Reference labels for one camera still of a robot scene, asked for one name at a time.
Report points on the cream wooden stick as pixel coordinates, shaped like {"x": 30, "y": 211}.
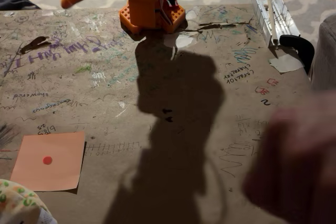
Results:
{"x": 272, "y": 24}

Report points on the brown scribbled paper table cover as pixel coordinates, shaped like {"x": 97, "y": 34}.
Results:
{"x": 78, "y": 103}

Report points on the white torn paper patch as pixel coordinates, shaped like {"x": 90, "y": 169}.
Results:
{"x": 287, "y": 64}
{"x": 181, "y": 41}

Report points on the small red round object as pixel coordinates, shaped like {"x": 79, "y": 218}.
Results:
{"x": 47, "y": 160}

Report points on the white cat plush toy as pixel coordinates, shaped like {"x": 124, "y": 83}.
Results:
{"x": 18, "y": 203}

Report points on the grey upholstered sofa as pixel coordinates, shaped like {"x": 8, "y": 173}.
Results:
{"x": 325, "y": 58}

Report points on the large blurred bare hand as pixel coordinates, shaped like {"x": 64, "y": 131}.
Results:
{"x": 296, "y": 161}

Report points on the orange robot arm with base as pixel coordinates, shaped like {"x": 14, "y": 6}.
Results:
{"x": 141, "y": 3}

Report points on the pink square sticky note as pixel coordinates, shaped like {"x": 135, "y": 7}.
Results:
{"x": 60, "y": 171}

